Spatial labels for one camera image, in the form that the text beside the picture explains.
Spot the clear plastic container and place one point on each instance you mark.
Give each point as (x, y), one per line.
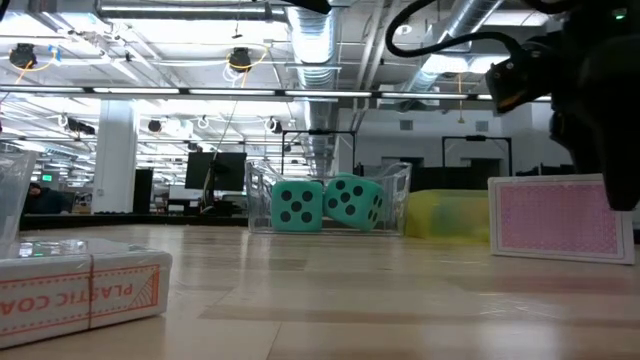
(260, 200)
(15, 200)

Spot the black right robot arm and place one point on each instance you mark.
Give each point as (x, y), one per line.
(600, 15)

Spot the large teal foam dice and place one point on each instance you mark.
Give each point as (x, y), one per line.
(364, 200)

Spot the silver round ventilation duct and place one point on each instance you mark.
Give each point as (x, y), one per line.
(470, 15)
(315, 50)

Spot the yellow translucent plastic bin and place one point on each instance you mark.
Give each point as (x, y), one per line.
(450, 215)

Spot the grey rectangular ceiling duct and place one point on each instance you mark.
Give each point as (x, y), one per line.
(500, 40)

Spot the person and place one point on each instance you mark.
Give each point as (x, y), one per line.
(45, 202)

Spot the small teal foam dice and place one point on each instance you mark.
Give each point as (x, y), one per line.
(277, 206)

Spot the black cabinet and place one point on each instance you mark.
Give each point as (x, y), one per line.
(143, 192)

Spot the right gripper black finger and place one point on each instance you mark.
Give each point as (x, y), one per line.
(620, 125)
(575, 145)

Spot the black gantry frame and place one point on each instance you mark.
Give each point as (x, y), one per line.
(475, 137)
(320, 132)

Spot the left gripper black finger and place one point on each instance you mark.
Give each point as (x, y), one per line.
(315, 5)

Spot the black office partition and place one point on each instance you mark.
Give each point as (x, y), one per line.
(450, 177)

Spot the white red playing card box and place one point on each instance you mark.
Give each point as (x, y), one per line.
(75, 300)
(550, 220)

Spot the black computer monitor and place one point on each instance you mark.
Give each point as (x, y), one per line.
(200, 170)

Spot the long ceiling light strip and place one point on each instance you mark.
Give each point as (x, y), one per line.
(325, 93)

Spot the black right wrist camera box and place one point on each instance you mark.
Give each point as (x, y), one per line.
(515, 80)

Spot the white building pillar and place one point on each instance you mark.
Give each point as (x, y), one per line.
(115, 160)

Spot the green exit sign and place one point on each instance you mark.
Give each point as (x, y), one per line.
(47, 177)

